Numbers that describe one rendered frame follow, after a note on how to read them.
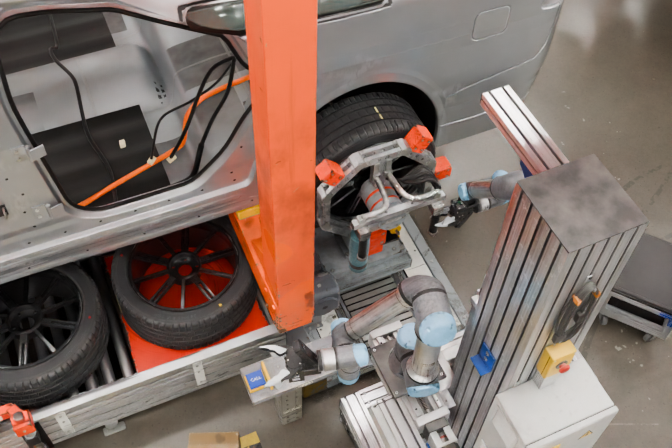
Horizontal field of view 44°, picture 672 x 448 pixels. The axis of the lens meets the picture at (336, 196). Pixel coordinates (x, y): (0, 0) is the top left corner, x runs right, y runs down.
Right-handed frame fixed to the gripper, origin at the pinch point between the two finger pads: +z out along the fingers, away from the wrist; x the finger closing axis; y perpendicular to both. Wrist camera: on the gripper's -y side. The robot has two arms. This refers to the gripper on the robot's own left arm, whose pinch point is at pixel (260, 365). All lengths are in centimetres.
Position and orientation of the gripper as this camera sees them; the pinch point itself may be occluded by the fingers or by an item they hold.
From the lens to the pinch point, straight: 278.1
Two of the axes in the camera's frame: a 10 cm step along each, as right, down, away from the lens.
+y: 0.0, 7.1, 7.1
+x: -1.7, -7.0, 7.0
